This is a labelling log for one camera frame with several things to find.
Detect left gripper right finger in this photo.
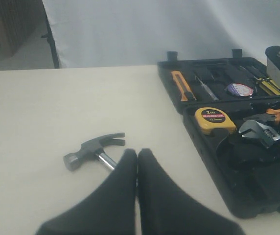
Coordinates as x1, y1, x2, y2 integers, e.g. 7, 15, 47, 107
138, 148, 244, 235

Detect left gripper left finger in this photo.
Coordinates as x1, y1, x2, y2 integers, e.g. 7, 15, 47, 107
37, 149, 137, 235

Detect claw hammer black grip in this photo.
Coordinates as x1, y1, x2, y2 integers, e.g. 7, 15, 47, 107
63, 133, 125, 171

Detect silver adjustable wrench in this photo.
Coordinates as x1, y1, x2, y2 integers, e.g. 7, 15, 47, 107
238, 120, 280, 149

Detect black electrical tape roll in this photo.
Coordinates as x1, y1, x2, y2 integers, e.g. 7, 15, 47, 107
225, 83, 254, 97

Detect black plastic tool case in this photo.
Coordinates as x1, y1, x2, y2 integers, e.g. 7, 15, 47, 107
158, 49, 280, 218

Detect yellow tape measure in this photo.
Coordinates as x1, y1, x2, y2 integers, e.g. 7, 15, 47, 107
194, 107, 236, 135

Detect clear test pen screwdriver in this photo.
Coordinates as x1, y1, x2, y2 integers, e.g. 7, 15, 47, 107
195, 75, 219, 101

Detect orange utility knife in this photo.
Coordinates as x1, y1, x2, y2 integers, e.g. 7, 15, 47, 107
171, 70, 196, 102

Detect long yellow black screwdriver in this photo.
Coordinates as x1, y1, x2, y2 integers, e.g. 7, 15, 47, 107
240, 66, 280, 95

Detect short yellow black screwdriver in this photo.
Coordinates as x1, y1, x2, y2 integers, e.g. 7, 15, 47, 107
247, 66, 280, 92

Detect white backdrop cloth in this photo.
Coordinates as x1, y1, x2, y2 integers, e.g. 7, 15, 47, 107
44, 0, 280, 68

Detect black backdrop stand pole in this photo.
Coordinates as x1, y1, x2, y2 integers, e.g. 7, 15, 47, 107
41, 3, 60, 69

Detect orange handled pliers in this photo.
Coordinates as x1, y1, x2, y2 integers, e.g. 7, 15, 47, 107
243, 108, 280, 125

